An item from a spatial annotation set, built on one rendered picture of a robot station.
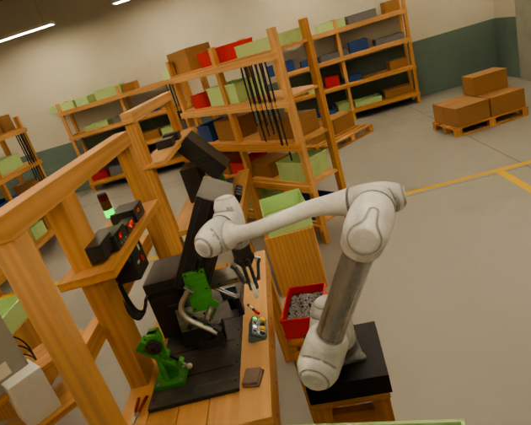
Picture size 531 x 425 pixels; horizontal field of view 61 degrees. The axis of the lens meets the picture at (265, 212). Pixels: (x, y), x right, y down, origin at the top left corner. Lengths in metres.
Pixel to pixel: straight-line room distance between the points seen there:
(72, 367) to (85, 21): 10.37
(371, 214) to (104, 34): 10.63
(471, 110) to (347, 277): 6.57
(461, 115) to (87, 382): 6.84
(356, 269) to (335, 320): 0.23
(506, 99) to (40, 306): 7.40
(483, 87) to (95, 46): 8.24
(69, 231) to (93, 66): 9.85
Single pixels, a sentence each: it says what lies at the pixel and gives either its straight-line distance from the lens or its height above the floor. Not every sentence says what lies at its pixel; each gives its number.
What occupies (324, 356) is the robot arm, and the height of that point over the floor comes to 1.17.
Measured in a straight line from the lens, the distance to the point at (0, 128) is 8.60.
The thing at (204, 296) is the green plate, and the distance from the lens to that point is 2.32.
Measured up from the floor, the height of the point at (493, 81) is 0.60.
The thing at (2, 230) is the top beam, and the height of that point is 1.89.
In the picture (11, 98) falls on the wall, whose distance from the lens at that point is 12.70.
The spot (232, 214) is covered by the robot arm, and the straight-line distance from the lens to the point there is 1.66.
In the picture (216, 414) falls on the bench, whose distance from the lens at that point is 2.05.
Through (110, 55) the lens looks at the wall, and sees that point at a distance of 11.59.
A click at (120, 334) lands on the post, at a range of 2.23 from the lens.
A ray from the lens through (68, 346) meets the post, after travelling 1.82.
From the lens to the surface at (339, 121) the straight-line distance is 9.21.
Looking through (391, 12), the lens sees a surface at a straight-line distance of 10.68.
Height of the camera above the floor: 2.21
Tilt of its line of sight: 20 degrees down
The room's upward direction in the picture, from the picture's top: 17 degrees counter-clockwise
